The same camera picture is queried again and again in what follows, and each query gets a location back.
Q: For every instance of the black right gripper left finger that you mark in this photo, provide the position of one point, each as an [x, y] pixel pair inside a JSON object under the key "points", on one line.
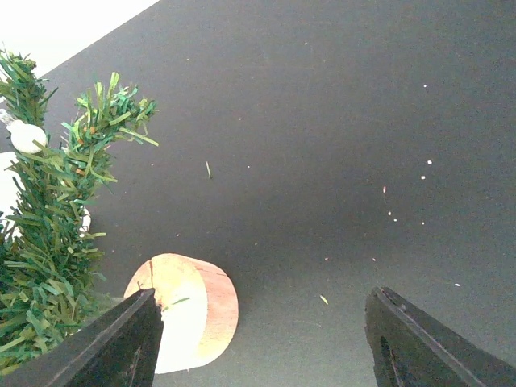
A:
{"points": [[120, 348]]}

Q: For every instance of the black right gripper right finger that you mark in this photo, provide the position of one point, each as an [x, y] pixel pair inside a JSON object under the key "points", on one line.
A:
{"points": [[411, 348]]}

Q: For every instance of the small green christmas tree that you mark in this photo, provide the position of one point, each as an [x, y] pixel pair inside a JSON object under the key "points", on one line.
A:
{"points": [[47, 273]]}

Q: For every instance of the white perforated plastic basket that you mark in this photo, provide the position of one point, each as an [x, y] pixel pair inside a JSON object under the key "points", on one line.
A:
{"points": [[10, 188]]}

